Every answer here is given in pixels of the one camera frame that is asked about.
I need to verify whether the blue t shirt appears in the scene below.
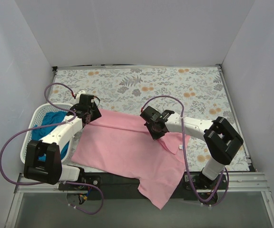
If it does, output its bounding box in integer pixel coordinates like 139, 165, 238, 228
31, 111, 69, 160

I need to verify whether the white plastic laundry basket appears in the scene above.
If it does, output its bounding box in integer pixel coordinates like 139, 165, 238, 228
20, 104, 65, 163

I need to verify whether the pink t shirt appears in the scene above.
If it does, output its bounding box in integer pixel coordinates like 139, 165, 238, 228
71, 109, 186, 209

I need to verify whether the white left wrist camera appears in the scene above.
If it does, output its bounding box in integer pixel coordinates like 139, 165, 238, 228
71, 90, 86, 99

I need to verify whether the floral patterned table cloth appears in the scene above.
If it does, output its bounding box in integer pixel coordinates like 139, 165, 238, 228
27, 66, 251, 173

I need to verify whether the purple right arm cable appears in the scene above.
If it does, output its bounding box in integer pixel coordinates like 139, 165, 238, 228
140, 95, 229, 207

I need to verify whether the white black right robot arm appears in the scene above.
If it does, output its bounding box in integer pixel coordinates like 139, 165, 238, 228
140, 106, 244, 189

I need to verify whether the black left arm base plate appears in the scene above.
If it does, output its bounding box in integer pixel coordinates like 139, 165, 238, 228
58, 174, 101, 191

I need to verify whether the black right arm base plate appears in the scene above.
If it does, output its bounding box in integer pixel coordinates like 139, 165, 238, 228
190, 172, 227, 190

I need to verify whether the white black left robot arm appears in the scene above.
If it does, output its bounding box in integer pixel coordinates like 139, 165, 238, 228
24, 92, 101, 190

